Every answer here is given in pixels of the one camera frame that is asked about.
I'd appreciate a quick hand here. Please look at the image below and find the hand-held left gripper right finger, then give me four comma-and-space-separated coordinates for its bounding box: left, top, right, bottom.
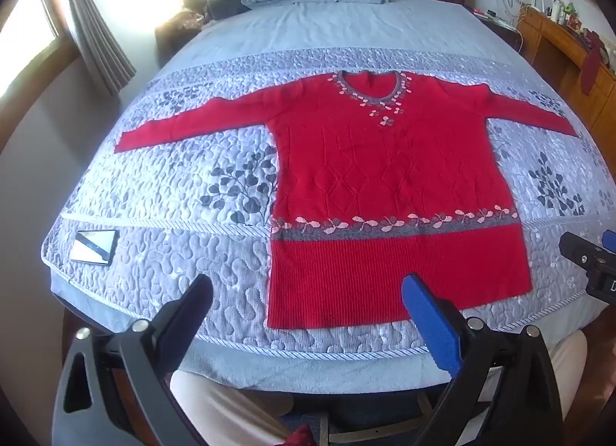
401, 273, 565, 446

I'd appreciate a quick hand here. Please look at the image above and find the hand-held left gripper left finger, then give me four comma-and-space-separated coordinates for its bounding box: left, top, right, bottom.
52, 274, 214, 446

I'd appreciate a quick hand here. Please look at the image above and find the red knit sweater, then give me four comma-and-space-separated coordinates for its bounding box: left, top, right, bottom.
114, 69, 586, 331

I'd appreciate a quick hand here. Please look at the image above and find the smartphone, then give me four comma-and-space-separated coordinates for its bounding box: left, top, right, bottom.
69, 229, 120, 265

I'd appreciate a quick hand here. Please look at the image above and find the grey leaf-print quilt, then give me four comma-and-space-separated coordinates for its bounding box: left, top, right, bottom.
41, 47, 616, 357

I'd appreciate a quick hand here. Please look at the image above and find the dark red hanging cloth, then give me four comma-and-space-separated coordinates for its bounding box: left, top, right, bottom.
579, 29, 603, 96

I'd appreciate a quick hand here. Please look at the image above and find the light wooden desk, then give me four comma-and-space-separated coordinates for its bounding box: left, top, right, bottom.
517, 5, 616, 151

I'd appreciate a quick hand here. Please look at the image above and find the dark wooden nightstand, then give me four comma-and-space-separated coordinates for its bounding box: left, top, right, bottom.
154, 12, 209, 72

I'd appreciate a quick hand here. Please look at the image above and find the grey curtain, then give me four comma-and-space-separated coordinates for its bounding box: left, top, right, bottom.
50, 0, 138, 98

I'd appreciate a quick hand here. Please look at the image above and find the floral cloth pile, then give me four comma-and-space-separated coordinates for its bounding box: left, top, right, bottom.
177, 0, 213, 29

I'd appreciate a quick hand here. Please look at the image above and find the bed with quilted bedspread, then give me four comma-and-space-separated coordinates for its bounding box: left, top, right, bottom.
48, 0, 595, 396

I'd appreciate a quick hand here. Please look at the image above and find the wood-framed window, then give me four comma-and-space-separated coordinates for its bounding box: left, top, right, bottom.
0, 0, 82, 107

